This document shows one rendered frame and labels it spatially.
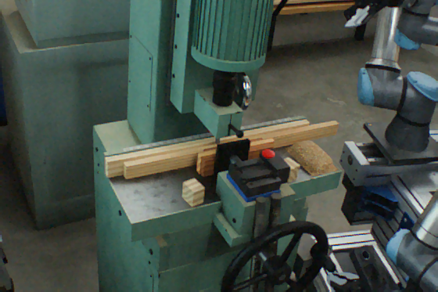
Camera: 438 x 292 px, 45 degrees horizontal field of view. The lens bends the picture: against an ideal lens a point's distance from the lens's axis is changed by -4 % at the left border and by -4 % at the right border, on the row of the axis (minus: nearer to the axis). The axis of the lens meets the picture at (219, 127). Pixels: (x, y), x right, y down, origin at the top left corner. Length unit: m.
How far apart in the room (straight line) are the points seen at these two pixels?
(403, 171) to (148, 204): 0.95
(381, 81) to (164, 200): 0.81
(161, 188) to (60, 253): 1.18
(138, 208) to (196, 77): 0.37
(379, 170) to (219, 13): 0.89
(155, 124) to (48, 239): 1.12
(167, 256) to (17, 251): 1.22
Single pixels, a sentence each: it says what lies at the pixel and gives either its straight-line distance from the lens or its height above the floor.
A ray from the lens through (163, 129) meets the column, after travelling 1.56.
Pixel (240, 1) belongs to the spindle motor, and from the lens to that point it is 1.17.
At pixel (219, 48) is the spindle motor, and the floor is 1.25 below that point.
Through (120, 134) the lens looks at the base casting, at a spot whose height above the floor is 0.80.
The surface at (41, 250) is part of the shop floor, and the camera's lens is 2.47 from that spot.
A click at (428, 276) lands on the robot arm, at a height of 0.97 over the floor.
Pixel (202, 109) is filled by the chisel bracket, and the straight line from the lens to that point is 1.39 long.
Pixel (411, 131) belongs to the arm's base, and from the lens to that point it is 1.83.
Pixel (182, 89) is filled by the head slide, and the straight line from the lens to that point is 1.40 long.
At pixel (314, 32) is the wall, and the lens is 4.70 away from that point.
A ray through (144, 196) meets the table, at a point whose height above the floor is 0.90.
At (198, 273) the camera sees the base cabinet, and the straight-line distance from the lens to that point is 1.46.
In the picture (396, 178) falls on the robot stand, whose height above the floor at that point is 0.73.
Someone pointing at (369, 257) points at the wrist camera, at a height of 0.94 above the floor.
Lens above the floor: 1.73
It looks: 32 degrees down
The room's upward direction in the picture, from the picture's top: 7 degrees clockwise
